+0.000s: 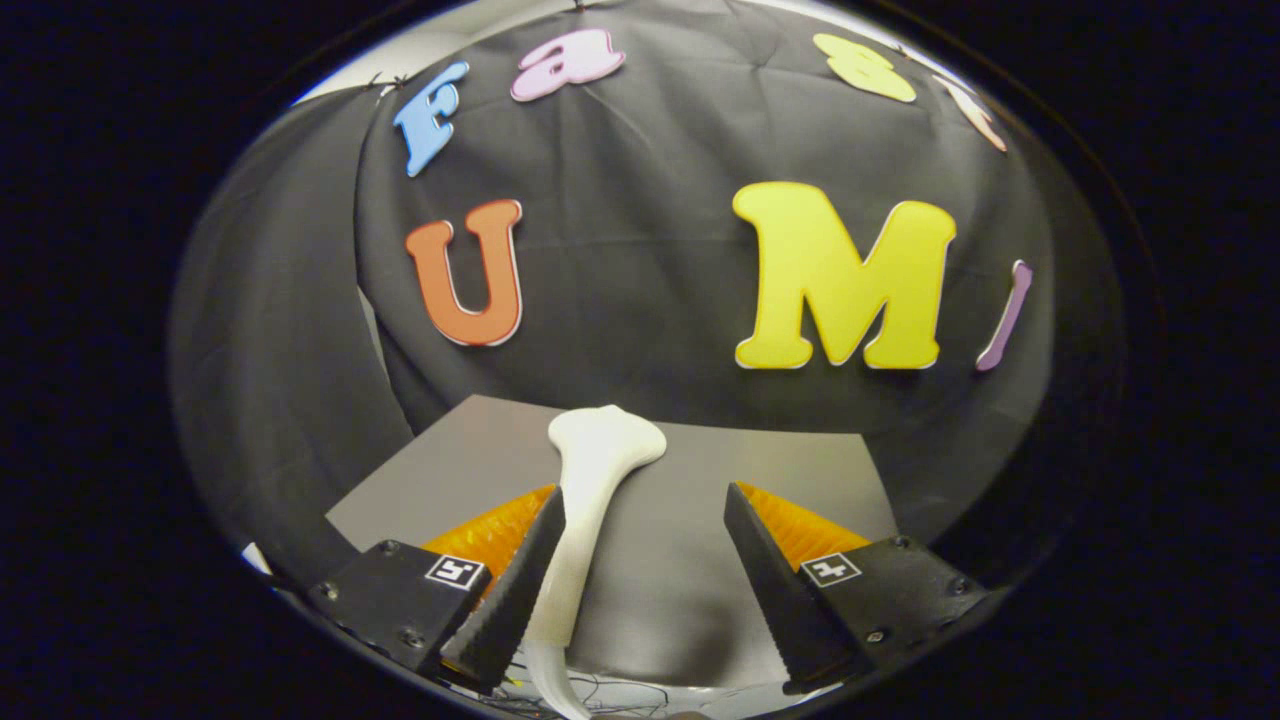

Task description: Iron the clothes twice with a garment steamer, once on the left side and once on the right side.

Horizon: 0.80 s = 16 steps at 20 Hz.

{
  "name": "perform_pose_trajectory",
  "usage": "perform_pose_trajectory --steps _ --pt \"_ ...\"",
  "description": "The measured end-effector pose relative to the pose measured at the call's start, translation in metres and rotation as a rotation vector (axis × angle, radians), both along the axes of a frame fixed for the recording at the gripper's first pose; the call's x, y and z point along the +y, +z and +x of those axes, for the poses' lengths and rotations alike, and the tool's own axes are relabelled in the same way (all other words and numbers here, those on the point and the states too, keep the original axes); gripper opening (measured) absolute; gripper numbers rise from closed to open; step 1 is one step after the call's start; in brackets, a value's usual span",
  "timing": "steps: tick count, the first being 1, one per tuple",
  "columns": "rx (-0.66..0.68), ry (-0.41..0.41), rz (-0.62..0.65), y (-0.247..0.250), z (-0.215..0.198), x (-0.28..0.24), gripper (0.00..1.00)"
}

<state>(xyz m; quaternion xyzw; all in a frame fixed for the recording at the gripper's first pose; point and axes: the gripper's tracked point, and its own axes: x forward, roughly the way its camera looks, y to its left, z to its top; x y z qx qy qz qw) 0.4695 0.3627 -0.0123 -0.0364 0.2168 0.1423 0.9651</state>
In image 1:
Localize thin black floor cables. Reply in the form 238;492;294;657
495;665;673;719

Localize white garment steamer head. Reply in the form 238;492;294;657
520;405;668;651

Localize black backdrop cloth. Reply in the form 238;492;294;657
168;0;1126;691

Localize grey cabinet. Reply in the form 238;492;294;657
325;395;899;691

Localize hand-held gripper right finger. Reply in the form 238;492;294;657
722;480;993;696

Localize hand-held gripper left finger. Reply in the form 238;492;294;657
308;484;566;696

